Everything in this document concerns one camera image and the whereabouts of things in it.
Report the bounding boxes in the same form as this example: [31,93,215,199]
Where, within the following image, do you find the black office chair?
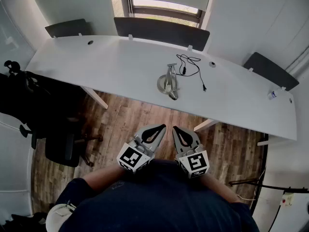
[0,60,104,168]

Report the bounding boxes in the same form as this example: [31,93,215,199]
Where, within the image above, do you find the frosted glass partition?
[0,0,37,69]

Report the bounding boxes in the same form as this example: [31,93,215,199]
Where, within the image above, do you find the black metal bar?
[228,179,309,194]

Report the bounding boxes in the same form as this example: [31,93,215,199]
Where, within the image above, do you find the window with dark frame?
[108,0,214,30]

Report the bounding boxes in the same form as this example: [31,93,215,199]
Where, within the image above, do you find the black cable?
[176,54,208,92]

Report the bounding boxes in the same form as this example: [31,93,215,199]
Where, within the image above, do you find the white waist pouch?
[45,203,78,232]

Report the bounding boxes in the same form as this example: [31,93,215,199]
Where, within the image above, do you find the person's left forearm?
[83,164,128,193]

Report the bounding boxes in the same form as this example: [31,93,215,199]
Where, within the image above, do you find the long dark grey partition panel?
[113,16,211,52]

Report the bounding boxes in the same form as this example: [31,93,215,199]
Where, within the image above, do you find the person's right forearm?
[199,174,242,204]

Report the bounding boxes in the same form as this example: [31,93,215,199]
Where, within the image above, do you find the white floor cable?
[236,194,256,202]

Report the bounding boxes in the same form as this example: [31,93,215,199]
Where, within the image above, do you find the person's navy shirt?
[55,158,260,232]

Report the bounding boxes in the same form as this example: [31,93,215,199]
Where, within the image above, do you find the black bag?
[4,211,49,232]

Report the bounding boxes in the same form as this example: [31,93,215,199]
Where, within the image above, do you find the white wall pipes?
[284,45,309,75]

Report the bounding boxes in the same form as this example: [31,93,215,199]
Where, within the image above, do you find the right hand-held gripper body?
[175,144,210,179]

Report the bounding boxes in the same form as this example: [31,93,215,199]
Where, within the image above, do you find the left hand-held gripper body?
[117,134,156,175]

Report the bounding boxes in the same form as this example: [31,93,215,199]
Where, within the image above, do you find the white power strip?
[280,191,295,206]

